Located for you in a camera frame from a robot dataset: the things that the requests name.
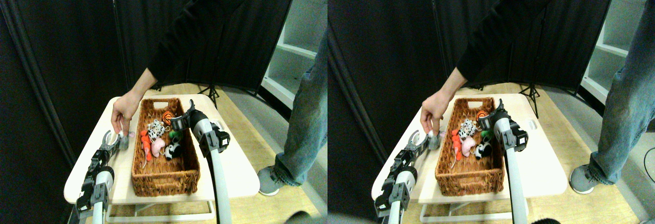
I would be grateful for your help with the white shelf unit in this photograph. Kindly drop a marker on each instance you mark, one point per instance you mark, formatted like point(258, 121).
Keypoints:
point(609, 35)
point(302, 24)

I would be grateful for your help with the person's hand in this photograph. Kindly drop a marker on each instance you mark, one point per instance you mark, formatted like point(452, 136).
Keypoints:
point(126, 109)
point(436, 109)

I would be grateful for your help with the pink plush toy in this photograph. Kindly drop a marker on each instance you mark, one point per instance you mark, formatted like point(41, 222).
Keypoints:
point(157, 147)
point(468, 146)

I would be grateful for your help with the black spotted white cow toy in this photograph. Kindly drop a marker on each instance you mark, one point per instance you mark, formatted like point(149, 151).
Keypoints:
point(466, 130)
point(156, 130)

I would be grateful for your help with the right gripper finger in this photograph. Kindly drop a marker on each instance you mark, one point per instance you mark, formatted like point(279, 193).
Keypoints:
point(192, 107)
point(490, 121)
point(182, 121)
point(500, 106)

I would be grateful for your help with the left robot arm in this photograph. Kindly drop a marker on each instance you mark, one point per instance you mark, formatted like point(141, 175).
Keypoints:
point(407, 179)
point(104, 177)

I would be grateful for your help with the grey plush toy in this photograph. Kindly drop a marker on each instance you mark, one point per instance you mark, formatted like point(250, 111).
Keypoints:
point(125, 142)
point(434, 142)

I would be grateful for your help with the black curtain stand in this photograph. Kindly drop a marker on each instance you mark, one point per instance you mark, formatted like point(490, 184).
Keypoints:
point(532, 86)
point(212, 88)

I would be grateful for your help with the white table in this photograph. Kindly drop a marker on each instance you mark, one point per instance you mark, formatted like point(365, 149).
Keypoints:
point(240, 173)
point(547, 173)

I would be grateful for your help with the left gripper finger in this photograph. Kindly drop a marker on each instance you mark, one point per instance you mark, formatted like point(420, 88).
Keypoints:
point(116, 143)
point(411, 140)
point(425, 143)
point(104, 140)

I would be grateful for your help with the black and white panda toy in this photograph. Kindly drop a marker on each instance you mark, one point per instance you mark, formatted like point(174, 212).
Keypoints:
point(483, 151)
point(174, 152)

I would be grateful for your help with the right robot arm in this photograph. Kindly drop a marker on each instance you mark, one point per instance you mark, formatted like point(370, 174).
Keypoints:
point(502, 128)
point(202, 128)

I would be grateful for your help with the orange plush toy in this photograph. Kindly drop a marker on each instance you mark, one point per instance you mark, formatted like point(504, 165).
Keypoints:
point(457, 144)
point(146, 144)

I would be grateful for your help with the brown wicker basket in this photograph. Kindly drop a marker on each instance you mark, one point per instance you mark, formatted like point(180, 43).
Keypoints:
point(158, 183)
point(468, 183)

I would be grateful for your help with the green plush toy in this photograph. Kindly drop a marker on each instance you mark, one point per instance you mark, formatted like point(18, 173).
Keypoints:
point(175, 135)
point(486, 135)

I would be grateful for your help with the orange striped tiger toy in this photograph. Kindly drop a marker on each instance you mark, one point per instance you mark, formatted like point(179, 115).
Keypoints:
point(167, 116)
point(480, 115)

